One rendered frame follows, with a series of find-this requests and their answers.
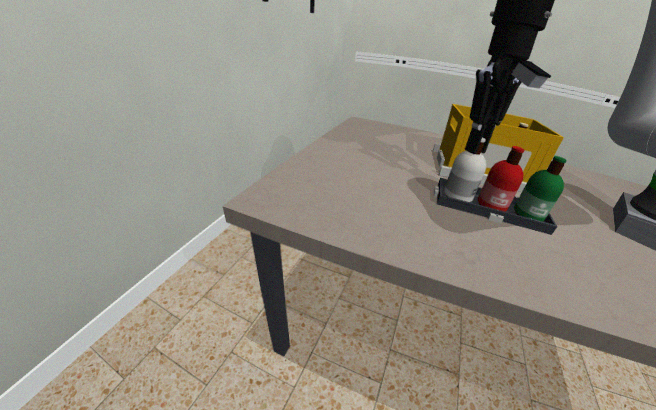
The green bottle with white label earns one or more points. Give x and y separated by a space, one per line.
541 192

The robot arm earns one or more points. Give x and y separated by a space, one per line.
632 124

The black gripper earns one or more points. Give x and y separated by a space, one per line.
507 43

